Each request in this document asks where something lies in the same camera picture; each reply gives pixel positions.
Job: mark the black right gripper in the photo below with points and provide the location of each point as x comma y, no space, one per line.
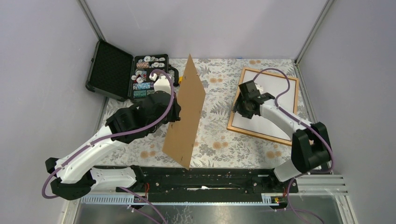
237,107

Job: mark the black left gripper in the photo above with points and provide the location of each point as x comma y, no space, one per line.
177,109

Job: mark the photo print of window plant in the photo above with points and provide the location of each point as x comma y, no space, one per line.
272,123

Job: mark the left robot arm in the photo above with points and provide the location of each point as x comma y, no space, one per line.
76,175

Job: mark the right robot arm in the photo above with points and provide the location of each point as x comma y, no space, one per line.
310,146

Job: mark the green poker chip stack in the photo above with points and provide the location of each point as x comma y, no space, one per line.
139,94

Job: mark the cyan poker chip stack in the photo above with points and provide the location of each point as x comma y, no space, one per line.
142,86

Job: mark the black poker chip case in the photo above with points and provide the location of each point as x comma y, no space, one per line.
114,71

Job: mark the floral patterned table mat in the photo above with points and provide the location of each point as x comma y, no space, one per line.
214,146

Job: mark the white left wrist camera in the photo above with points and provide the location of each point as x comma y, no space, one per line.
161,83

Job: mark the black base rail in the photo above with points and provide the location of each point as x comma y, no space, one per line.
206,186

